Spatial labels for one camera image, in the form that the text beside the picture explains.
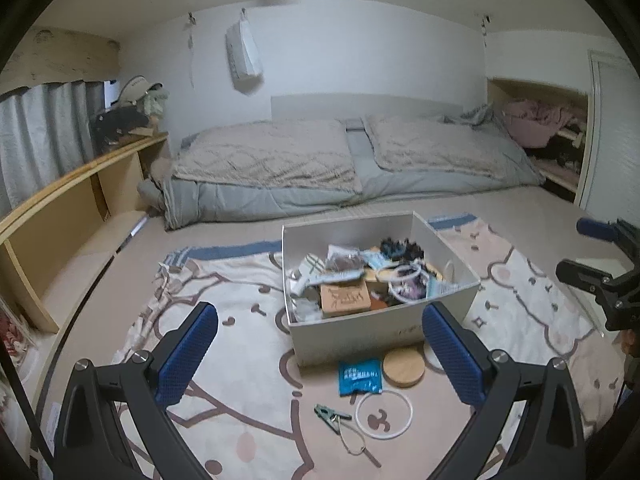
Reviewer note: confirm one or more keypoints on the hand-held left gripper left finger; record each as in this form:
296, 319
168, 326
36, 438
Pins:
185, 355

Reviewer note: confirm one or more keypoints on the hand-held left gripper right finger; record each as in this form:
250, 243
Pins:
452, 355

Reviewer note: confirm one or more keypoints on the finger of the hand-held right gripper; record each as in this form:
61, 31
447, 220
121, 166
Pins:
582, 275
595, 227

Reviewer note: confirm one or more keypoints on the round wooden lid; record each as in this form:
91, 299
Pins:
402, 367

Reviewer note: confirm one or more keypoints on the blue foil packet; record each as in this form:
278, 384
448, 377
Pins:
360, 375

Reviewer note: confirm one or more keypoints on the white shoe box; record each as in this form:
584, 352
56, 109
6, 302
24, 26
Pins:
350, 340

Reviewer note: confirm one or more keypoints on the pale blue packet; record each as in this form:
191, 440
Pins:
440, 287

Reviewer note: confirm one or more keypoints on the white sliding door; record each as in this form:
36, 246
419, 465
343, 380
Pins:
610, 160

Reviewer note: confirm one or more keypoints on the dark clothes pile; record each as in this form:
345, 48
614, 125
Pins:
555, 152

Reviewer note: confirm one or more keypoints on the printed cartoon bear blanket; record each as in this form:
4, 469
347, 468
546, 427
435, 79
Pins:
250, 435

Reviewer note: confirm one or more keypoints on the light wooden block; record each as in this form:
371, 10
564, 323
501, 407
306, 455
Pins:
375, 276

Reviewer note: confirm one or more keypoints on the blue and white packet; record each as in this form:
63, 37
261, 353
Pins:
375, 260

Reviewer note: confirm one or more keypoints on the pink clothes pile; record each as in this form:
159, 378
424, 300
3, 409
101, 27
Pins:
530, 120

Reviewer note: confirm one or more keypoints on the dark brown packet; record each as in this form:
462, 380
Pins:
347, 261

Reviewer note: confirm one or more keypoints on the white striped cloth item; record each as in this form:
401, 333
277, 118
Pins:
307, 270

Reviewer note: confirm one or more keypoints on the wooden closet shelf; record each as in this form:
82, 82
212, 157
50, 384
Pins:
500, 95

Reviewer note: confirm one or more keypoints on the small doll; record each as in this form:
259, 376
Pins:
12, 335

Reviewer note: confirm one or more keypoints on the grey cushion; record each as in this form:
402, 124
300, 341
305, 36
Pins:
150, 180

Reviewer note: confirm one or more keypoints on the right beige pillow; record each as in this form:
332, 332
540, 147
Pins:
435, 145

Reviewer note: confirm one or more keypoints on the beige pillow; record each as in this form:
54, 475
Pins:
435, 145
260, 160

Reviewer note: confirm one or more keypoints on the wooden shelf unit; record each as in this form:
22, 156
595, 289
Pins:
75, 210

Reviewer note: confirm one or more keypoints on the grey bed with pillows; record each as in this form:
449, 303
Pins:
280, 197

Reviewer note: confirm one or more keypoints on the left beige pillow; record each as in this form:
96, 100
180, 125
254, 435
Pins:
260, 160

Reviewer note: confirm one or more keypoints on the black bag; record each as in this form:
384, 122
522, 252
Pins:
117, 122

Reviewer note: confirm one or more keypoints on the pale green plush toy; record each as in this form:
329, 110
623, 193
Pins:
156, 102

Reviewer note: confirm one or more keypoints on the grey curtain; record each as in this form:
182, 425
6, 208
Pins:
45, 130

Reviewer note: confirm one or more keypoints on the white headboard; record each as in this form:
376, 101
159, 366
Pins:
350, 105

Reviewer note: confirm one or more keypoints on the white cap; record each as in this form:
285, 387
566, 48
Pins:
132, 89

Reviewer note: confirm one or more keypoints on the white hanging paper bag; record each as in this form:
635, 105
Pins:
245, 50

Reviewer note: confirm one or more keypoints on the beige printed valance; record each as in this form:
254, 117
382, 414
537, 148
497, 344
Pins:
65, 55

